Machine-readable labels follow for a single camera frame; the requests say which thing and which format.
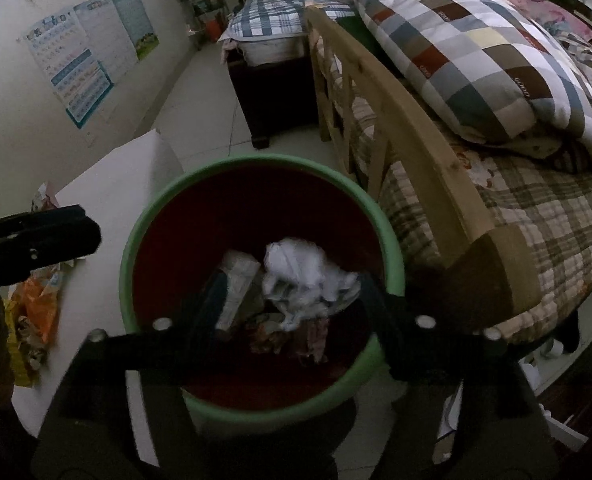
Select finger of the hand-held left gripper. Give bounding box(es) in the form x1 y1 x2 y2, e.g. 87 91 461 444
0 204 102 286

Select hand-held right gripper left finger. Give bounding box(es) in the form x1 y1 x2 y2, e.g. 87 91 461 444
31 267 232 480

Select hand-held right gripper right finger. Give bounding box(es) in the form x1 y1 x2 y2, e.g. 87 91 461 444
358 272 559 480

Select white green carton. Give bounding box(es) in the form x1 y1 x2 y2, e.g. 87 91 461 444
216 250 264 331

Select pink snack bag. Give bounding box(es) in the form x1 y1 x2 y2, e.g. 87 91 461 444
30 182 62 213

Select orange plastic wrapper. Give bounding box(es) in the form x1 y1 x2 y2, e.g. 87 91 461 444
8 272 64 346

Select white paper ball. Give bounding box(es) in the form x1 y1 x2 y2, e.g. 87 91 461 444
262 237 363 331

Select green bin with red inside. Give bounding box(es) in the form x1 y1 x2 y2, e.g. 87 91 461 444
118 155 407 423

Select yellow snack bag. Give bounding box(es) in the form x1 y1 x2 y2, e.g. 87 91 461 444
3 300 42 388

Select dark bed base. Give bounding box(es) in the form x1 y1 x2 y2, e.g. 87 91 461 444
226 52 322 150

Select multicolour checked quilt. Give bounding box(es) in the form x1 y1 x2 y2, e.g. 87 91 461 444
351 0 592 173

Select bed with blue plaid sheet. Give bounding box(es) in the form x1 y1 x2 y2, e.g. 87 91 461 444
217 0 357 61

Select blue chart wall poster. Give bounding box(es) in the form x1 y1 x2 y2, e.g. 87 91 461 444
23 7 114 130

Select white chart wall poster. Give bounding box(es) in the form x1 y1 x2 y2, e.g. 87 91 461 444
73 0 139 83

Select green landscape wall poster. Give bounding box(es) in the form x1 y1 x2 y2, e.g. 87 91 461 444
112 0 161 61

